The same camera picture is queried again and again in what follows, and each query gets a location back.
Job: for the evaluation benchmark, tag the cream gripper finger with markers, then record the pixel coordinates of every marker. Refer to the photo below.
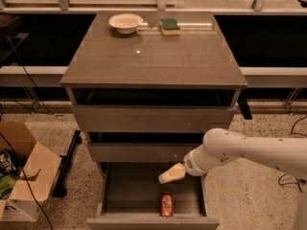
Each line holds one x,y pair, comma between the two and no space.
175,173

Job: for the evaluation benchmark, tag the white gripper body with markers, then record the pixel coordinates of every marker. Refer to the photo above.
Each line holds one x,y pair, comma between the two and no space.
191,165

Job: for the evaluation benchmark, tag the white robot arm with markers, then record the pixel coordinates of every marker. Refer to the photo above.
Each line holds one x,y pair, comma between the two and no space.
220,146

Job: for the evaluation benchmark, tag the grey bottom drawer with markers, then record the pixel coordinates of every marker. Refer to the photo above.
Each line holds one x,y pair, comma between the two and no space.
131,196

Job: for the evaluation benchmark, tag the grey drawer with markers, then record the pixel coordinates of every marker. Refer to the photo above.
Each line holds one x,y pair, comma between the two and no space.
111,118
131,196
141,146

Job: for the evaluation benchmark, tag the grey middle drawer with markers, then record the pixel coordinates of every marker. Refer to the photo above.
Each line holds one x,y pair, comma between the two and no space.
141,146

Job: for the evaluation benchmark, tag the grey drawer cabinet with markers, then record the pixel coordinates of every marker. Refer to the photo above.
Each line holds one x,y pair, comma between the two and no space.
146,68

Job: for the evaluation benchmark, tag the grey top drawer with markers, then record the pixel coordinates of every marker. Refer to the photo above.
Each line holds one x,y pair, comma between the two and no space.
111,118

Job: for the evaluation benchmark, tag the black floor bar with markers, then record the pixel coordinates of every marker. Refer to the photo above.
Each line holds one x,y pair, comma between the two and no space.
60,190

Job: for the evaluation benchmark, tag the green yellow sponge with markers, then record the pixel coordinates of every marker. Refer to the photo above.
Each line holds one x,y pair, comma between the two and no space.
169,26

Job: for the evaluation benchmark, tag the cardboard box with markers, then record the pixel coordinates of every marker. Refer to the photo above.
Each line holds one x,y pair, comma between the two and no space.
35,178

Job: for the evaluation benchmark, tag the white bowl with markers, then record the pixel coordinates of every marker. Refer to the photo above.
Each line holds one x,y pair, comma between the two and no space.
125,23

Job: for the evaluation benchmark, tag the black chip bag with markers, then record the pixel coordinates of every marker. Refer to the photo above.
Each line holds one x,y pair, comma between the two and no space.
6,163

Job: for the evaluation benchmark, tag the green snack bag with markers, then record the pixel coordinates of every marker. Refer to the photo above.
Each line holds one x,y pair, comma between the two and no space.
7,183

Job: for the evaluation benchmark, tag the metal window railing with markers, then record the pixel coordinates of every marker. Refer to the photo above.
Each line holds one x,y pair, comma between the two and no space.
160,0

